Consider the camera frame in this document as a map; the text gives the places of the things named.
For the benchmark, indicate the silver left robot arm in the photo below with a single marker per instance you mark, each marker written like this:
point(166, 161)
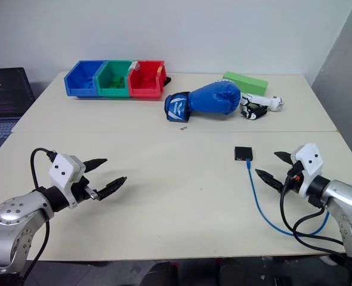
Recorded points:
point(12, 214)

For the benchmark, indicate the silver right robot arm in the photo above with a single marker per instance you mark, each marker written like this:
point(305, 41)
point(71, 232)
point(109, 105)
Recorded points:
point(343, 193)

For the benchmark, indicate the blue plastic storage bin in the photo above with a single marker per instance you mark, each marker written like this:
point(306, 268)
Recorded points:
point(80, 89)

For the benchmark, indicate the green foam block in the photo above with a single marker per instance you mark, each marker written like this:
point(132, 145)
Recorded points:
point(247, 82)

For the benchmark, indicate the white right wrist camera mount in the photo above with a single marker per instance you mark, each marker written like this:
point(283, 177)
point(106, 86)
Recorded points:
point(311, 158)

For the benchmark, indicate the dark rounded shape under table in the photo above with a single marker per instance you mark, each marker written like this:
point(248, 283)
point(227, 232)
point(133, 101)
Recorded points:
point(161, 272)

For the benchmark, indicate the small green blocks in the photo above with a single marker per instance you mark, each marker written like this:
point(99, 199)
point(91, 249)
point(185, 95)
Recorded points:
point(117, 82)

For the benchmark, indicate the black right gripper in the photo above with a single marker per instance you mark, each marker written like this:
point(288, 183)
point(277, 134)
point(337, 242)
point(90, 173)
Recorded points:
point(293, 183)

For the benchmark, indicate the white and black robotic hand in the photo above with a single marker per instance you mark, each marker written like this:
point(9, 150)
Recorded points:
point(262, 100)

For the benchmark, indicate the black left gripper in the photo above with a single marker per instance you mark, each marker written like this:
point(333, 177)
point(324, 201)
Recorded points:
point(82, 190)

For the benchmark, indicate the small metal screw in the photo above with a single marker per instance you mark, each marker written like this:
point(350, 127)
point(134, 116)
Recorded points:
point(182, 128)

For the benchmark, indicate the dark laptop computer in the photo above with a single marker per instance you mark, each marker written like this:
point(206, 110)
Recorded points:
point(6, 95)

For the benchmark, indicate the black object behind bins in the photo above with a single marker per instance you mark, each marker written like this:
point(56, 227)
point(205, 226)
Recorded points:
point(167, 81)

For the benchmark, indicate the red plastic storage bin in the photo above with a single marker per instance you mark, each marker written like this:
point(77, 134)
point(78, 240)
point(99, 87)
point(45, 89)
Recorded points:
point(143, 90)

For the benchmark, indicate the blue boxing glove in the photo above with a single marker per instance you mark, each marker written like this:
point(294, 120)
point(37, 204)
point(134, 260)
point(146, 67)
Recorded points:
point(214, 98)

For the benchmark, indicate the small black box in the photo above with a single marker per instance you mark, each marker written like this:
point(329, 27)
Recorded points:
point(243, 152)

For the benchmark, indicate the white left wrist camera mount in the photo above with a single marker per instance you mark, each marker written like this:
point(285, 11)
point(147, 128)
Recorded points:
point(63, 171)

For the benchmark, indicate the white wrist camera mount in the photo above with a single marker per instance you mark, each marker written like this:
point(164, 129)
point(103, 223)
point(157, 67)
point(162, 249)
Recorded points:
point(63, 171)
point(311, 158)

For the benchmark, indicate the green plastic storage bin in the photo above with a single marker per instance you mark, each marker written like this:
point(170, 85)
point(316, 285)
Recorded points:
point(113, 90)

